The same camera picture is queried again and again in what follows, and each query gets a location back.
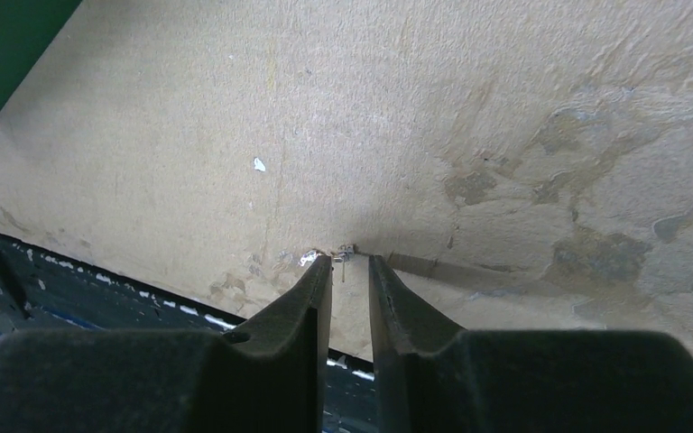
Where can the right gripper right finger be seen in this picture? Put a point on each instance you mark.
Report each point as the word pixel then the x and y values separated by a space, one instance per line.
pixel 432 375

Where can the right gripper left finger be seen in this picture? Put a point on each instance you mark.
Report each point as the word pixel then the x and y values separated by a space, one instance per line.
pixel 265 375

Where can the green jewelry box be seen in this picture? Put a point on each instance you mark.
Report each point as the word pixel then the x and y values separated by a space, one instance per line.
pixel 26 30

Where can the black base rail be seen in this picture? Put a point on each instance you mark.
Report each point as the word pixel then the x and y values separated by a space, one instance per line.
pixel 83 295

